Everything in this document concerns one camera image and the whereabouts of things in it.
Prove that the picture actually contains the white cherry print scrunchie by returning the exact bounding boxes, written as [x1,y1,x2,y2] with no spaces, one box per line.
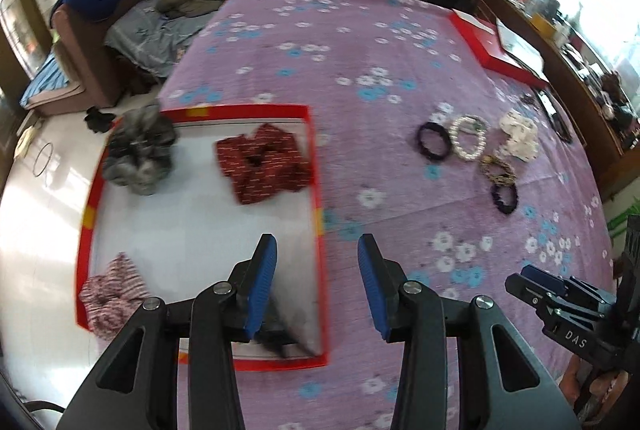
[499,109,539,162]

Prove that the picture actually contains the black beaded hair tie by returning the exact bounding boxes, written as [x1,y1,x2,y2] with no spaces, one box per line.
[489,181,521,217]

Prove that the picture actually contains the grey organza scrunchie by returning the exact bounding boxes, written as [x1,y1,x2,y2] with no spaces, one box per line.
[101,100,178,196]

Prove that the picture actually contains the large white pearl bracelet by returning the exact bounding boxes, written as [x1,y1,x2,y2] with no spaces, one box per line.
[448,114,488,163]

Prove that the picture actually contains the person right hand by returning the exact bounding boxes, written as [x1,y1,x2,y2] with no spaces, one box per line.
[558,355,639,429]

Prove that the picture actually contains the brown armchair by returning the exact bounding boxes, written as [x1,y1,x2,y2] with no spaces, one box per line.
[21,0,138,117]

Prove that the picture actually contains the red tray box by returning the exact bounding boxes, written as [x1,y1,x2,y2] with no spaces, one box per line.
[75,104,330,372]

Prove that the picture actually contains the sequined black hair claw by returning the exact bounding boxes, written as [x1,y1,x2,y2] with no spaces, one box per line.
[255,299,322,360]

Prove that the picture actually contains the wooden headboard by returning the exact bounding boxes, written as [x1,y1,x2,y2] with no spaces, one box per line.
[475,0,639,200]

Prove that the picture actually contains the red box lid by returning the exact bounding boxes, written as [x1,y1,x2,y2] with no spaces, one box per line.
[450,9,549,90]

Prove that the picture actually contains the red plaid scrunchie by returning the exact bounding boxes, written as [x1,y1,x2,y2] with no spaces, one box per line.
[79,253,149,341]

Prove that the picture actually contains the black socks on floor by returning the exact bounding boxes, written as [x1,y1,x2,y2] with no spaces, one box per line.
[84,107,117,133]

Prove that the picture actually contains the wire frame stool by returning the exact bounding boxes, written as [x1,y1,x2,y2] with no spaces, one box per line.
[28,141,54,179]

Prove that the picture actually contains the purple floral bedspread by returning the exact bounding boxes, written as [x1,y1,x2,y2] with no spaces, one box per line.
[160,0,612,429]

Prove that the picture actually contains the red polka dot scrunchie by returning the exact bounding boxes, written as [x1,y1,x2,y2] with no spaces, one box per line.
[215,123,312,205]

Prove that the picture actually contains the grey bed sheet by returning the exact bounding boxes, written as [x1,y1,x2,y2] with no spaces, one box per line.
[104,0,215,78]

